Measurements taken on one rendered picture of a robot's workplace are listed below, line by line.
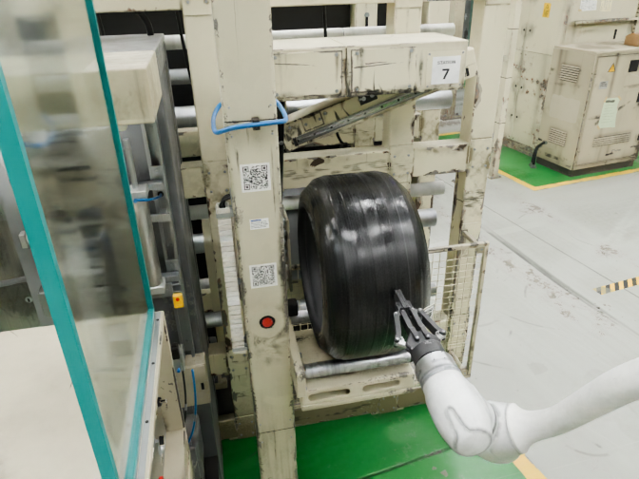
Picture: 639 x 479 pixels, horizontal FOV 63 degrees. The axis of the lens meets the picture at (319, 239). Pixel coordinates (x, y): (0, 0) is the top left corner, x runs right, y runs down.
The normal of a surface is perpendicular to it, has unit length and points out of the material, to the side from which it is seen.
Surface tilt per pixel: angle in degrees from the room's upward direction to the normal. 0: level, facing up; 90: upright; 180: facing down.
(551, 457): 0
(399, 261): 60
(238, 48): 90
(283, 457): 90
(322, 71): 90
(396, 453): 0
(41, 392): 0
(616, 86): 90
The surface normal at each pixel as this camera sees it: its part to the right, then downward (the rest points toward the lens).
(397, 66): 0.21, 0.44
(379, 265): 0.18, -0.03
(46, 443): -0.02, -0.89
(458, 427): -0.51, -0.37
